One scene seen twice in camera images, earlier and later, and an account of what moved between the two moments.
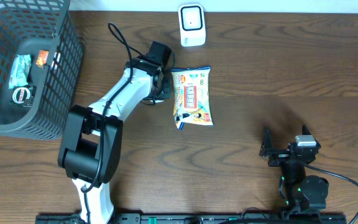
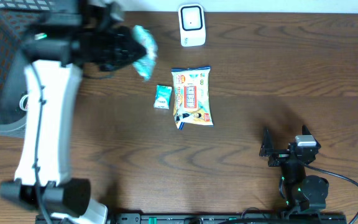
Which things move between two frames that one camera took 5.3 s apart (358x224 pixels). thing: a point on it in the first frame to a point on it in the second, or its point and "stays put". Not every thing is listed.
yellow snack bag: [191, 96] stays put
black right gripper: [267, 149] stays put
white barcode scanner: [192, 24] stays put
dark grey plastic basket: [13, 27] stays put
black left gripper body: [166, 89] to [117, 47]
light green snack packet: [20, 70] to [144, 65]
